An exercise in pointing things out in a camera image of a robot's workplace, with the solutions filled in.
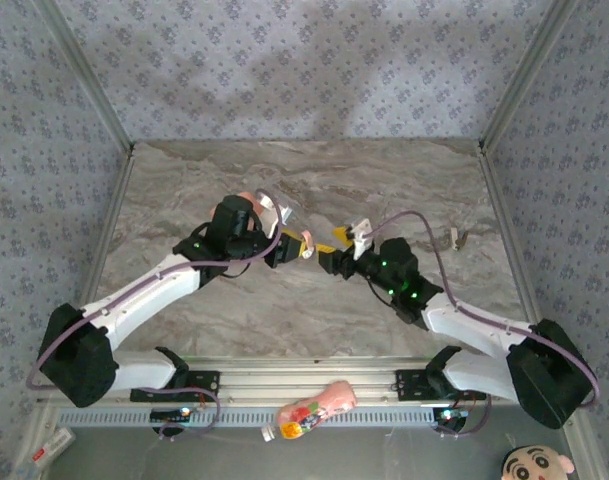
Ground aluminium table side rail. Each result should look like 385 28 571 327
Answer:
78 147 136 311
477 144 543 324

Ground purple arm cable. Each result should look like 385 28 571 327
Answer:
366 209 600 439
26 187 285 444

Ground cartoon face plush doll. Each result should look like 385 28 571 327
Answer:
499 444 576 480

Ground clear packet with red label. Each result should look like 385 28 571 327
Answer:
31 427 78 469

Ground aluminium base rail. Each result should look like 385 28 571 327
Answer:
33 355 535 405

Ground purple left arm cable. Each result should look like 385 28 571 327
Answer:
26 187 285 444

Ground small circuit board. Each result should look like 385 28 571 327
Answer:
149 407 193 424
433 407 470 424

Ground aluminium frame post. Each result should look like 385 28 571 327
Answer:
478 0 580 149
33 0 135 151

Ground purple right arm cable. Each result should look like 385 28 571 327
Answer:
366 209 600 439

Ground grey slotted cable duct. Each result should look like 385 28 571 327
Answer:
56 405 465 429

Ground pink printed plastic bottle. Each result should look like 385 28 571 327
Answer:
261 379 358 444

